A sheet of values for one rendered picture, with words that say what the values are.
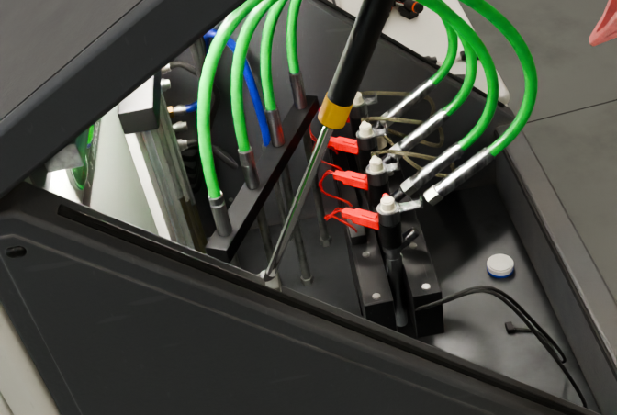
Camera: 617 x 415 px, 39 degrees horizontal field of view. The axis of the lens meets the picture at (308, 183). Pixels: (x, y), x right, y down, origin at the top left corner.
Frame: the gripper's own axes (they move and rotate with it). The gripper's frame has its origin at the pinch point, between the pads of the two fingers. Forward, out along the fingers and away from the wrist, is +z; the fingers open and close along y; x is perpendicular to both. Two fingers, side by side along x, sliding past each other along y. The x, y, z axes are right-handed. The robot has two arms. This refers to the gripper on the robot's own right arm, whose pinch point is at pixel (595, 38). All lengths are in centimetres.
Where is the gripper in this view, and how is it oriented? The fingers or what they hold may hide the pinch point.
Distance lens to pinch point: 114.6
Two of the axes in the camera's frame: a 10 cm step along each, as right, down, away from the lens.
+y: -8.1, -5.1, -2.9
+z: -5.7, 5.7, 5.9
